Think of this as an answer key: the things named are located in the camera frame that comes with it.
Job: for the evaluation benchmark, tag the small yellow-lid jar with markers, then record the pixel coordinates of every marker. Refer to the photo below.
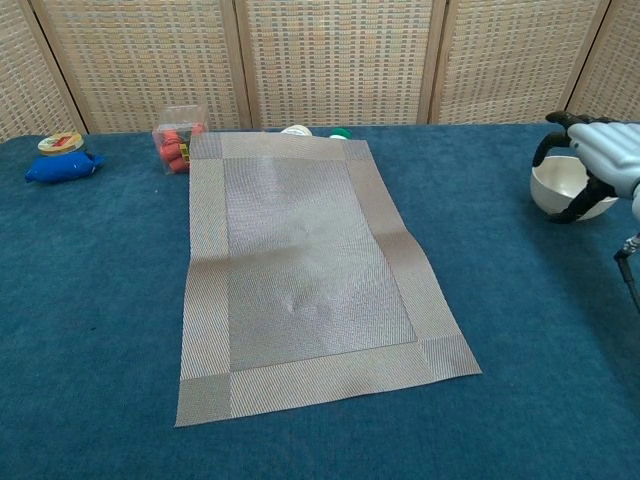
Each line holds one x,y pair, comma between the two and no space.
60,143

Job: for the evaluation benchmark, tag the woven bamboo folding screen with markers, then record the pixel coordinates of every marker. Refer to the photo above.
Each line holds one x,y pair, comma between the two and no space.
340,60

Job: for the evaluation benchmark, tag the white mayonnaise squeeze bottle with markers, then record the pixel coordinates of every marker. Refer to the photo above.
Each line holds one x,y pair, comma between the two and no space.
296,130

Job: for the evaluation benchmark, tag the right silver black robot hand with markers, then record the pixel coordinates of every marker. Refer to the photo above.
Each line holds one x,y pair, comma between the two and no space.
610,150

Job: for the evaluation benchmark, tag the beige woven placemat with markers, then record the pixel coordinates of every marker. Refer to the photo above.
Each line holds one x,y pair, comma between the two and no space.
310,250

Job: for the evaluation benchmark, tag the colourful feather shuttlecock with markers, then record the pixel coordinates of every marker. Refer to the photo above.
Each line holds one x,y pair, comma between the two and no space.
341,133

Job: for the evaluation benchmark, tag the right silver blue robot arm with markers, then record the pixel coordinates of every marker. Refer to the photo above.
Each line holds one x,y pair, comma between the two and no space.
636,205

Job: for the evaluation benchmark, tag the white round bowl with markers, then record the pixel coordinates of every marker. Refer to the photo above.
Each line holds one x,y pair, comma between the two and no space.
555,185

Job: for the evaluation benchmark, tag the clear box with orange caps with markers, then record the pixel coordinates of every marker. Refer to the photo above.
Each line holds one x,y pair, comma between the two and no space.
172,142

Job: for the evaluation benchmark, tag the blue fish toy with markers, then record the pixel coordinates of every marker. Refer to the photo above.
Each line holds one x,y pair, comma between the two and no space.
62,168

